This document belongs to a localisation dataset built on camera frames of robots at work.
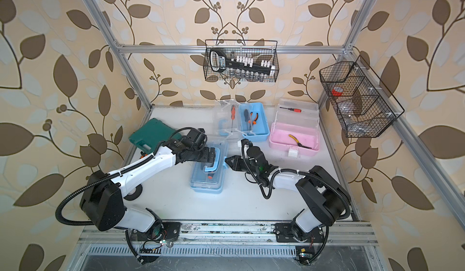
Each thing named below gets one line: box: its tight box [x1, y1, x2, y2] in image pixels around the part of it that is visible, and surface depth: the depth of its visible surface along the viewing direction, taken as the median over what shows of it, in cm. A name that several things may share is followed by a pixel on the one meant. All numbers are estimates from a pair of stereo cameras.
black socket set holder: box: [208, 48, 276, 76], surface depth 85 cm
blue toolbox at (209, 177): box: [190, 136, 229, 194], surface depth 83 cm
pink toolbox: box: [268, 97, 321, 158], surface depth 104 cm
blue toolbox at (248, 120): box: [212, 99, 271, 142], surface depth 112 cm
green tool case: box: [128, 117, 182, 154], surface depth 104 cm
